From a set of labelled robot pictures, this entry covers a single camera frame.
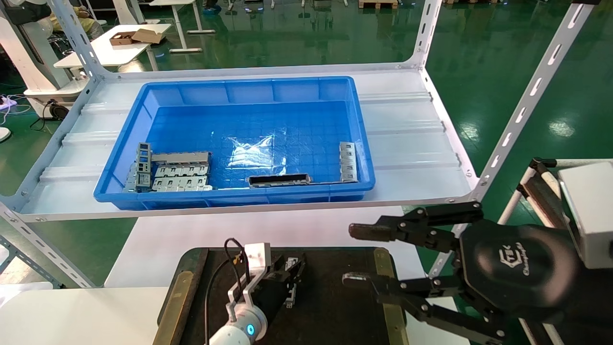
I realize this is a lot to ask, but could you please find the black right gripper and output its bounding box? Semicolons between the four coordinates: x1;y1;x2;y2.
342;201;613;345

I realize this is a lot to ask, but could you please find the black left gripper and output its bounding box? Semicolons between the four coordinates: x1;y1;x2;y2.
251;253;307;327

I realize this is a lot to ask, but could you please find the silver perforated metal bracket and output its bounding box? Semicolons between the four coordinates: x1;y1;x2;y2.
284;258;299;310

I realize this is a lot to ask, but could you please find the black container tray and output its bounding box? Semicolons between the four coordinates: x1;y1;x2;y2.
153;247;408;345

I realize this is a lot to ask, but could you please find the dark long metal part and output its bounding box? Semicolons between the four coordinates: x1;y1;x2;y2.
246;173;313;188

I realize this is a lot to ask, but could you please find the silver slotted metal part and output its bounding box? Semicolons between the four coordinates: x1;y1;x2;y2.
339;141;359;184

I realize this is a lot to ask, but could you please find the clear plastic film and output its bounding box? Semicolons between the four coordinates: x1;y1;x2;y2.
227;136;275;169

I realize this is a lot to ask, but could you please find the white metal shelf rack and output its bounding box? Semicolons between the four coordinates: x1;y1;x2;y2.
0;0;602;289

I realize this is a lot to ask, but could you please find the white stand with black joints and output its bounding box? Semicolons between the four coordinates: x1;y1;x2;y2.
498;157;613;254

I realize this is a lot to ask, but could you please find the blue plastic bin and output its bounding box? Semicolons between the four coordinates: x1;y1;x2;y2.
94;76;376;210

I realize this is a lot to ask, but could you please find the white table with legs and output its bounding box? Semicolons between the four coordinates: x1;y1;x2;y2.
148;0;216;53

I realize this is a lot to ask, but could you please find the open cardboard box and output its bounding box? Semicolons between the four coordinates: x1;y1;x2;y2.
109;29;166;46

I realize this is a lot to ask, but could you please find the white work table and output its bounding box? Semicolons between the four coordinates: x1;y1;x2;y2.
54;24;172;72

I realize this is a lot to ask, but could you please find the person in yellow shirt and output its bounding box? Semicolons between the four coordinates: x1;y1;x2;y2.
48;4;104;40

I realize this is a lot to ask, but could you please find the white machine base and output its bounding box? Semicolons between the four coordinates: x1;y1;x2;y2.
0;0;89;118

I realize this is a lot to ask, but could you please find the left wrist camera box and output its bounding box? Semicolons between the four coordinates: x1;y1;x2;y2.
226;242;272;322

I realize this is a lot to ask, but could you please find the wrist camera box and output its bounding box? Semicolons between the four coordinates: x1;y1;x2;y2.
558;162;613;270
226;242;272;322

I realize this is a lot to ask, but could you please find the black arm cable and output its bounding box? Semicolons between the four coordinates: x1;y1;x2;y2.
204;238;248;345

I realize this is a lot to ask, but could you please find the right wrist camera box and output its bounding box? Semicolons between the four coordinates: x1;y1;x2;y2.
558;162;613;270

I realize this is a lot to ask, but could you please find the grey upright metal frame part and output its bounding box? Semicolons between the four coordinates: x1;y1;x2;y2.
135;142;153;188

